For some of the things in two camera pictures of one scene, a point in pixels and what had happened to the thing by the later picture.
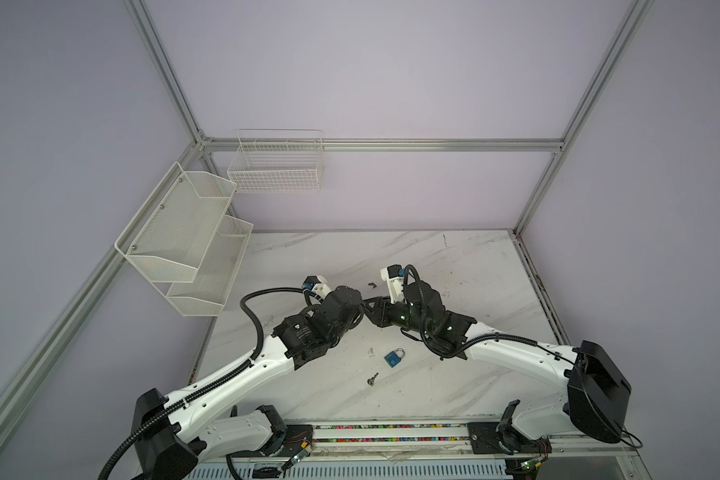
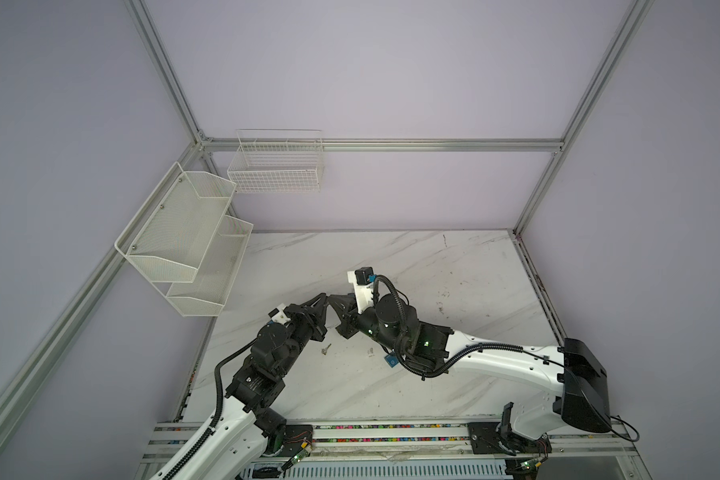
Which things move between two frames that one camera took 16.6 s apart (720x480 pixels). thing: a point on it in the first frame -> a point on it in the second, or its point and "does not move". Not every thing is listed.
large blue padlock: (394, 357) does not move
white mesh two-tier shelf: (185, 244) does not move
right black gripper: (379, 310) -> (347, 308)
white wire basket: (276, 161) does not move
